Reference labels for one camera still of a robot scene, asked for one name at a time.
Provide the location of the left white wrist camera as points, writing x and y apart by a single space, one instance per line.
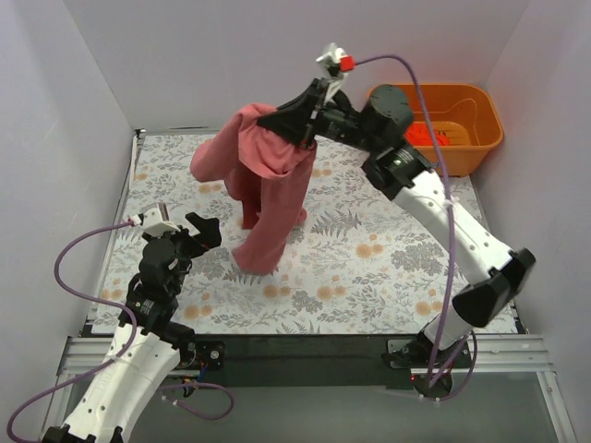
154 220

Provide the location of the aluminium rail frame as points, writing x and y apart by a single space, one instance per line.
486 354

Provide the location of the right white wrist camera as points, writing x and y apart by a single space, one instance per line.
336 64

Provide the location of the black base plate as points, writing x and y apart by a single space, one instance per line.
301 360

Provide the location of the orange t shirt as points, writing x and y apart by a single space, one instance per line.
418 134

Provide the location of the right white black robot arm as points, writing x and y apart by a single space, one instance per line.
495 273

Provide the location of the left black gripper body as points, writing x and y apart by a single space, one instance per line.
190 238

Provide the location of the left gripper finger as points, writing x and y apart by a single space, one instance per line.
197 222
210 233

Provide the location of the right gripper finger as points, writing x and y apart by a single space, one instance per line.
292 128
299 110

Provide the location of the orange plastic basket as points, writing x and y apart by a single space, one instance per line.
465 122

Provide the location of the pink t shirt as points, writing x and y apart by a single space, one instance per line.
266 174

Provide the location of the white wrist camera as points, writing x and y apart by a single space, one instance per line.
154 220
336 64

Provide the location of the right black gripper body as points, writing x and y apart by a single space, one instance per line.
313 111

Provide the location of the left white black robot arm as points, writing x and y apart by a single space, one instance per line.
147 344

